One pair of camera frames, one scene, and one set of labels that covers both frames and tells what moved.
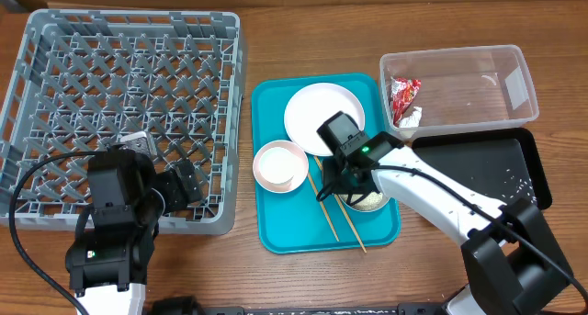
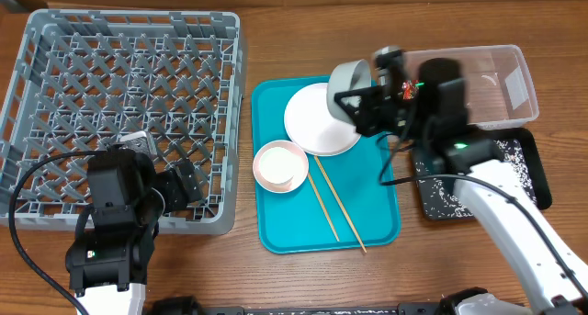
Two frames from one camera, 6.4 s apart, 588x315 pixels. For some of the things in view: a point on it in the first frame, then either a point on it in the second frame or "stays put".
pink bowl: x=280 y=166 stays put
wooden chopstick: x=322 y=206 stays put
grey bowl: x=365 y=201 → x=345 y=77
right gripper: x=338 y=186 → x=367 y=111
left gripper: x=181 y=196 stays put
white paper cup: x=277 y=165 stays put
